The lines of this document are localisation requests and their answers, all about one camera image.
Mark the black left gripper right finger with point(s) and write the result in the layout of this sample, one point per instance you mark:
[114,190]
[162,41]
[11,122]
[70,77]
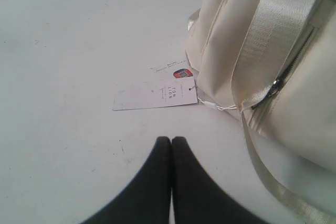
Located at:
[197,198]

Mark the white paper hang tag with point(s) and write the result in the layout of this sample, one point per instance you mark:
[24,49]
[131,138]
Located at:
[171,84]

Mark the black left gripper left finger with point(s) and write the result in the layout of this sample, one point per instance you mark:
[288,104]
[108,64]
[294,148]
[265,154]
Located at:
[147,198]

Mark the cream fabric duffel bag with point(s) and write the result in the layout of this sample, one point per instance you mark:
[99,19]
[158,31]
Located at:
[271,64]

